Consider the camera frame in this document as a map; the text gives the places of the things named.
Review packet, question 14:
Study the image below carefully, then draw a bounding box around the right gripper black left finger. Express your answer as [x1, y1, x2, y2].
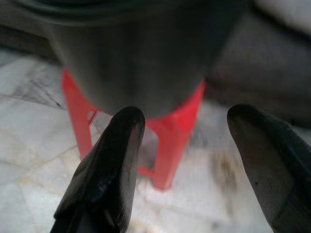
[52, 105, 146, 233]

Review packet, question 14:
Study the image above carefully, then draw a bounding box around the red plastic stool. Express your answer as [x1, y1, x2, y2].
[60, 69, 207, 191]

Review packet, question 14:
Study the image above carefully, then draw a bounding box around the dark brown sofa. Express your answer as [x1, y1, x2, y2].
[204, 7, 311, 127]

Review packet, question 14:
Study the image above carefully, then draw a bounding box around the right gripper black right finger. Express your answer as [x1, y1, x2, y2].
[227, 103, 311, 233]

